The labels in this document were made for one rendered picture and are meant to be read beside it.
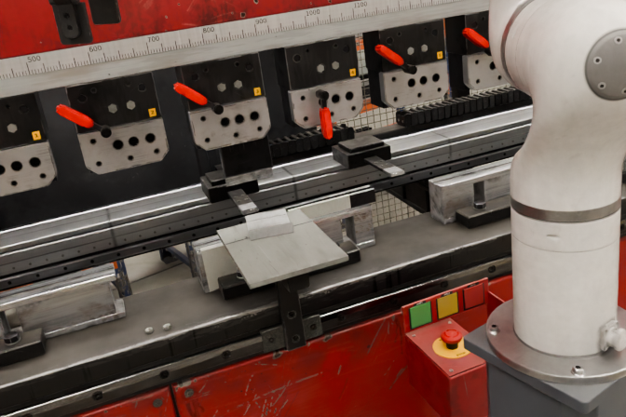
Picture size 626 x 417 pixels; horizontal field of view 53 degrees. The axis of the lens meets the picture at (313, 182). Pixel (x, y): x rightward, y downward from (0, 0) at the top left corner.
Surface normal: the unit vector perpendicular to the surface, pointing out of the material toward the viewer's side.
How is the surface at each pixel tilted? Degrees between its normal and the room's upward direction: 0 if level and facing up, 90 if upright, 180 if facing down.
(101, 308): 90
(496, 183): 90
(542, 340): 90
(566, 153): 121
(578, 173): 103
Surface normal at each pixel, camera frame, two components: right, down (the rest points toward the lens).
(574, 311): -0.13, 0.35
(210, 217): 0.34, 0.27
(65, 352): -0.13, -0.93
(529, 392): -0.82, 0.29
